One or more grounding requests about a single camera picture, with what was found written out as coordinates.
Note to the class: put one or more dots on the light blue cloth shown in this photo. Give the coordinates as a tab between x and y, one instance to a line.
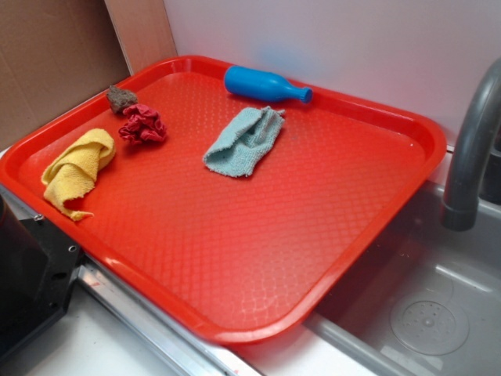
248	137

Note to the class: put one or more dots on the crumpled red cloth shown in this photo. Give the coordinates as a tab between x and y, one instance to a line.
144	125

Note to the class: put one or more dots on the yellow cloth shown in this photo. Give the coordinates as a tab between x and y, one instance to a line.
74	173

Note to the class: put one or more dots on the red plastic tray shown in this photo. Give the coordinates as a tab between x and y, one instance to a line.
234	260

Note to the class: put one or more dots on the blue plastic bottle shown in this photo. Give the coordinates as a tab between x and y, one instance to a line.
263	86

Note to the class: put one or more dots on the brown stone-like sponge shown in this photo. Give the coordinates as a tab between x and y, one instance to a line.
120	99

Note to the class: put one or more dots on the grey toy sink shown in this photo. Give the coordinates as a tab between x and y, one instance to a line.
421	300

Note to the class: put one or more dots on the grey faucet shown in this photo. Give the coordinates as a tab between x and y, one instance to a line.
474	172

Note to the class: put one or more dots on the brown cardboard panel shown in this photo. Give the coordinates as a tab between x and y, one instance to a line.
57	54

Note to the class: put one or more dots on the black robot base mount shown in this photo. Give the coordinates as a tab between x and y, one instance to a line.
38	268

